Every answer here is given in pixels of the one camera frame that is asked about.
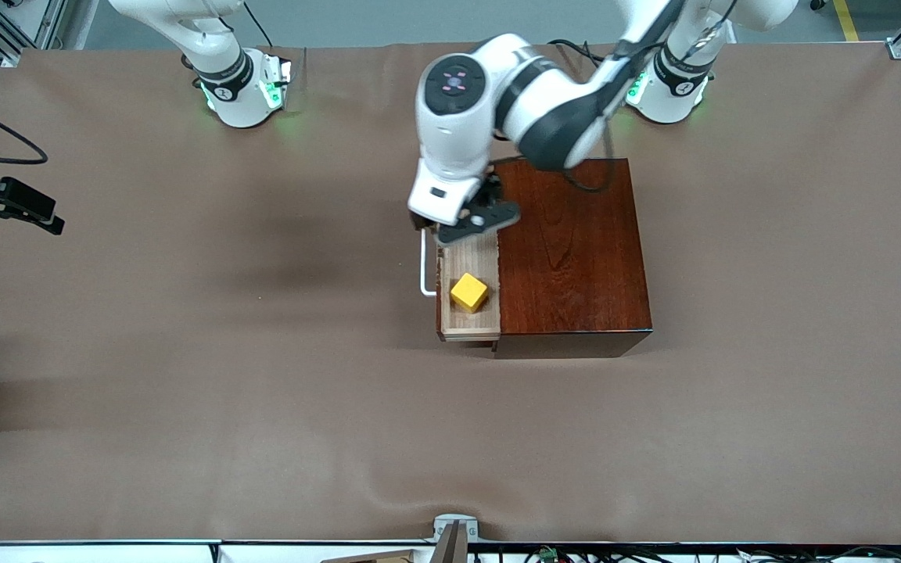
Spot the yellow cube block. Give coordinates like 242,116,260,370
450,272,490,314

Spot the wooden drawer with white handle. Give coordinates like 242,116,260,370
419,227,503,345

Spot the dark red wooden cabinet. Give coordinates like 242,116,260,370
492,158,653,359

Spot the large brown table cloth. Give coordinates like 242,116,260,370
0,41,901,546

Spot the flat tan wood piece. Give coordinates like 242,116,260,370
321,550,420,563

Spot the silver aluminium frame structure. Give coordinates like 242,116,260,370
0,0,76,67

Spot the grey metal mounting bracket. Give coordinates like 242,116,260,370
433,514,479,563

